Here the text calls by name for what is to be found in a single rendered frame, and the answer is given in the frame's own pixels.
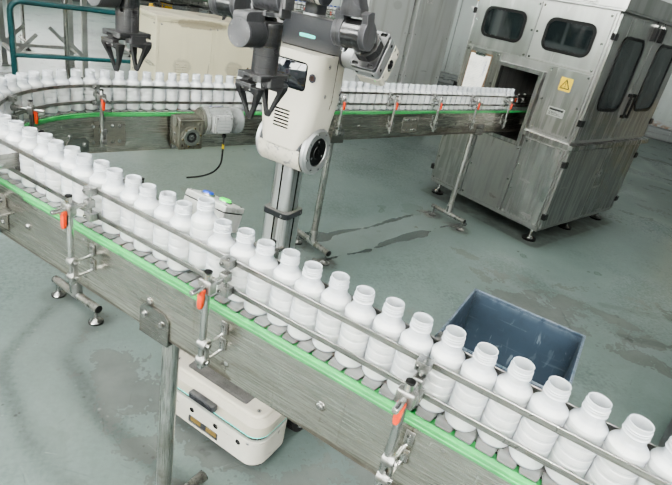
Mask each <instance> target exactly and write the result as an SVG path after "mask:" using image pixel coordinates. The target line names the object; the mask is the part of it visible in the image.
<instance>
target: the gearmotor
mask: <svg viewBox="0 0 672 485"><path fill-rule="evenodd" d="M244 126H245V117H244V113H243V111H242V110H241V109H240V108H239V107H222V106H208V107H203V106H200V107H198V108H196V110H195V111H194V113H175V114H171V121H170V147H171V149H176V148H177V147H178V150H185V149H201V148H202V137H203V135H205V134H222V138H223V142H222V153H221V161H220V164H219V165H218V167H217V168H216V169H215V170H214V171H212V172H210V173H208V174H204V175H199V176H188V177H186V178H198V177H203V176H207V175H210V174H212V173H214V172H215V171H217V170H218V169H219V167H220V166H221V164H222V160H223V152H224V141H225V138H226V134H230V133H240V132H242V131H243V129H244Z"/></svg>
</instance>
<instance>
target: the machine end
mask: <svg viewBox="0 0 672 485"><path fill-rule="evenodd" d="M473 13H476V14H475V18H474V21H473V25H472V29H471V32H470V36H469V40H468V43H467V47H466V50H465V54H464V58H463V61H462V65H461V69H460V72H459V76H458V80H457V81H454V83H453V86H461V84H462V80H463V77H464V74H465V70H466V67H467V63H468V60H469V56H470V53H471V50H475V51H480V52H484V53H487V54H490V55H493V58H492V61H491V64H490V67H489V71H488V74H487V77H486V80H485V84H484V87H485V88H486V87H488V88H506V89H507V88H509V89H511V88H512V89H515V93H514V94H519V93H521V95H523V94H527V95H532V96H527V97H531V98H525V100H524V101H523V100H522V99H521V98H520V99H519V100H518V102H521V101H523V102H528V103H529V104H517V105H529V106H516V107H528V109H527V112H526V114H525V117H524V120H523V123H522V126H521V129H520V131H507V132H487V133H482V135H475V136H474V139H473V142H472V145H471V149H470V152H469V155H468V159H467V162H466V165H465V169H464V172H463V175H462V179H461V182H460V185H459V188H458V192H457V193H458V194H460V195H462V196H465V197H467V198H469V199H471V200H473V201H475V202H477V203H479V204H481V205H483V206H485V207H487V208H489V209H491V210H493V211H495V212H497V213H499V214H501V215H503V216H505V217H507V218H509V219H511V220H513V221H515V222H517V223H519V224H521V225H523V226H525V227H527V228H529V230H530V231H529V234H523V235H522V238H523V239H524V240H526V241H529V242H535V241H536V238H535V237H533V236H532V233H533V231H535V232H537V231H540V230H543V229H547V228H550V227H553V226H557V225H558V226H559V227H560V228H562V229H565V230H571V229H572V227H571V226H569V225H568V222H570V221H573V220H577V219H580V218H584V217H587V216H589V217H590V218H592V219H594V220H599V221H600V220H601V219H602V218H601V217H599V216H598V214H599V213H600V212H604V211H607V210H609V209H610V208H612V206H613V203H614V201H617V200H618V198H619V196H618V195H617V194H618V192H619V190H620V188H621V186H622V183H623V181H624V179H625V177H626V174H627V172H628V170H629V168H630V165H631V163H632V161H633V159H634V158H637V156H638V153H637V150H638V147H639V145H640V144H644V143H648V141H649V139H647V138H644V137H642V136H644V134H645V132H646V130H647V127H648V125H649V124H652V122H653V120H654V119H652V116H653V114H654V112H655V109H656V107H657V105H658V103H659V100H660V98H661V96H662V94H663V91H664V89H665V87H666V85H667V82H668V80H669V78H670V76H671V74H672V4H671V3H668V2H665V1H663V0H479V3H478V7H474V10H473ZM468 136H469V133H468V134H449V135H442V138H441V142H440V145H439V149H438V153H437V156H436V160H435V163H432V164H431V168H432V169H433V171H432V174H431V180H432V181H434V182H436V183H438V184H437V185H438V187H437V189H432V193H434V194H437V195H443V194H444V192H443V191H441V190H440V187H441V186H444V187H446V188H448V189H450V190H453V186H454V183H455V180H456V176H457V173H458V170H459V166H460V163H461V159H462V156H463V153H464V149H465V146H466V143H467V139H468ZM563 223H564V224H563Z"/></svg>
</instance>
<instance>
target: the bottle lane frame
mask: <svg viewBox="0 0 672 485"><path fill-rule="evenodd" d="M0 193H2V194H3V195H5V196H6V200H7V208H9V209H10V210H12V211H14V212H15V213H14V214H10V215H8V219H9V230H7V229H6V228H4V227H2V226H1V225H0V227H1V233H2V234H4V235H5V236H7V237H8V238H10V239H11V240H13V241H15V242H16V243H18V244H19V245H21V246H22V247H24V248H25V249H27V250H28V251H30V252H31V253H33V254H35V255H36V256H38V257H39V258H41V259H42V260H44V261H45V262H47V263H48V264H50V265H52V266H53V267H55V268H56V269H58V270H59V271H61V272H62V273H64V274H65V275H66V274H67V273H68V272H69V271H68V264H66V262H65V260H66V258H67V257H68V251H67V232H66V228H65V229H62V228H61V224H60V215H59V214H56V215H51V214H50V210H54V209H56V208H53V207H51V206H49V205H48V203H44V202H42V201H40V200H39V198H35V197H33V196H32V195H31V194H28V193H26V192H25V191H23V189H19V188H18V187H16V186H15V185H12V184H11V183H9V182H7V180H4V179H2V178H0ZM73 223H74V246H75V257H76V258H81V257H84V256H87V255H89V254H90V248H89V246H90V245H89V243H92V244H94V245H95V256H94V255H92V256H91V257H89V258H87V259H84V260H82V261H80V264H79V265H78V274H79V273H82V272H85V271H87V270H89V269H91V268H90V258H92V259H94V260H95V266H96V270H95V271H94V270H93V271H91V272H90V273H87V274H85V275H82V276H81V277H80V280H79V281H78V283H79V284H81V285H82V286H84V287H85V288H87V289H89V290H90V291H92V292H93V293H95V294H96V295H98V296H99V297H101V298H102V299H104V300H106V301H107V302H109V303H110V304H112V305H113V306H115V307H116V308H118V309H119V310H121V311H122V312H124V313H126V314H127V315H129V316H130V317H132V318H133V319H135V320H136V321H138V322H139V323H140V306H141V305H142V304H143V303H145V302H146V303H147V304H150V305H151V306H153V307H155V308H156V309H158V310H159V311H161V312H163V313H164V314H166V316H167V318H168V320H169V323H170V325H169V342H170V343H172V344H173V345H175V346H176V347H178V348H180V349H181V350H183V351H184V352H186V353H187V354H189V355H190V356H192V357H193V358H195V357H196V356H197V354H198V347H197V346H196V342H197V340H198V338H199V331H200V319H201V309H200V310H199V309H198V308H197V294H196V295H194V296H190V295H189V291H191V290H193V289H195V288H193V287H191V286H190V285H189V283H191V282H189V283H184V282H182V281H181V280H179V279H177V277H178V276H179V275H178V276H175V277H174V276H172V275H170V274H168V273H167V272H166V270H167V269H165V270H161V269H160V268H158V267H156V266H155V263H153V264H151V263H149V262H147V261H146V260H144V257H139V256H137V255H135V254H133V251H128V250H126V249H125V248H123V247H122V246H123V245H121V246H120V245H118V244H116V243H114V242H112V240H113V239H112V240H109V239H107V238H105V237H104V236H102V234H98V233H97V232H95V231H93V228H92V229H90V228H88V227H86V226H84V225H83V223H79V222H77V221H75V220H74V218H73ZM214 297H215V296H213V297H210V306H209V318H208V329H207V338H208V339H209V340H211V339H212V338H214V337H215V336H217V335H219V334H220V333H221V332H220V330H221V321H222V320H223V321H225V322H227V323H228V333H227V335H225V334H224V335H223V336H222V337H223V338H224V339H226V340H227V342H226V350H225V351H221V352H220V353H219V354H217V355H216V356H214V357H213V358H211V359H210V364H209V365H208V366H207V367H209V368H210V369H212V370H213V371H215V372H217V373H218V374H220V375H221V376H223V377H224V378H226V379H227V380H229V381H230V382H232V383H234V384H235V385H237V386H238V387H240V388H241V389H243V390H244V391H246V392H247V393H249V394H251V395H252V396H254V397H255V398H257V399H258V400H260V401H261V402H263V403H264V404H266V405H267V406H269V407H271V408H272V409H274V410H275V411H277V412H278V413H280V414H281V415H283V416H284V417H286V418H288V419H289V420H291V421H292V422H294V423H295V424H297V425H298V426H300V427H301V428H303V429H305V430H306V431H308V432H309V433H311V434H312V435H314V436H315V437H317V438H318V439H320V440H321V441H323V442H325V443H326V444H328V445H329V446H331V447H332V448H334V449H335V450H337V451H338V452H340V453H342V454H343V455H345V456H346V457H348V458H349V459H351V460H352V461H354V462H355V463H357V464H358V465H360V466H362V467H363V468H365V469H366V470H368V471H369V472H371V473H372V474H374V475H375V476H376V474H377V472H378V469H379V466H380V463H381V462H380V460H381V457H382V455H383V453H384V450H385V447H386V443H387V440H388V437H389V434H390V430H391V427H392V424H393V423H392V419H393V415H394V414H393V413H392V411H391V409H392V408H393V407H394V405H395V404H396V402H395V401H394V400H393V401H391V400H389V399H388V398H386V397H384V396H382V395H381V394H379V390H380V387H379V388H378V389H376V390H372V389H370V388H368V387H367V386H365V385H363V384H362V383H361V382H362V380H363V377H362V378H361V379H359V380H358V381H356V380H354V379H353V378H351V377H349V376H347V375H346V374H345V370H346V369H347V368H345V369H343V370H342V371H339V370H337V369H335V368H333V367H332V366H330V365H328V362H329V361H330V359H329V360H327V361H325V362H323V361H321V360H319V359H318V358H316V357H314V356H313V355H312V354H313V352H314V351H315V350H313V351H312V352H310V353H307V352H305V351H304V350H302V349H300V348H298V347H297V344H298V343H299V342H300V341H299V342H297V343H295V344H291V343H289V342H288V341H286V340H284V339H282V336H283V335H284V334H285V333H284V334H282V335H280V336H277V335H275V334H274V333H272V332H270V331H268V327H269V326H270V325H269V326H267V327H265V328H263V327H261V326H260V325H258V324H256V323H254V319H255V318H254V319H251V320H249V319H247V318H246V317H244V316H242V315H240V312H241V311H242V310H241V311H238V312H235V311H233V310H232V309H230V308H228V307H227V304H228V303H227V304H221V303H219V302H218V301H216V300H214ZM416 410H417V408H414V409H413V410H412V411H409V410H407V412H406V415H405V418H404V421H403V424H402V427H401V430H400V434H399V437H398V440H397V443H396V446H395V449H394V452H393V453H394V454H396V453H397V451H398V450H399V448H400V447H401V446H402V445H403V444H404V443H405V442H403V439H404V436H405V433H406V430H407V429H409V430H410V431H412V432H414V433H416V435H415V438H414V441H413V444H412V446H410V445H408V446H407V447H406V449H407V450H409V451H410V453H409V456H408V459H407V462H406V463H404V462H403V463H401V464H400V465H399V466H398V468H397V469H396V471H395V472H394V474H393V475H392V478H393V482H392V484H391V485H542V479H541V478H539V480H538V481H537V482H536V483H535V482H533V481H532V480H530V479H528V478H526V477H525V476H523V475H521V474H519V466H518V465H517V466H516V467H515V469H513V470H512V469H511V468H509V467H507V466H505V465H503V464H502V463H500V462H498V461H497V460H496V458H497V454H496V453H495V454H494V455H493V456H492V457H489V456H488V455H486V454H484V453H482V452H481V451H479V450H477V449H476V448H475V445H476V442H475V441H474V442H473V443H472V444H471V445H468V444H467V443H465V442H463V441H461V440H460V439H458V438H456V437H455V436H454V435H455V431H456V430H455V429H454V430H453V431H452V432H451V433H447V432H446V431H444V430H442V429H440V428H439V427H437V426H435V421H436V419H435V418H434V419H433V420H432V421H431V422H428V421H426V420H425V419H423V418H421V417H419V416H418V415H416V414H415V412H416Z"/></svg>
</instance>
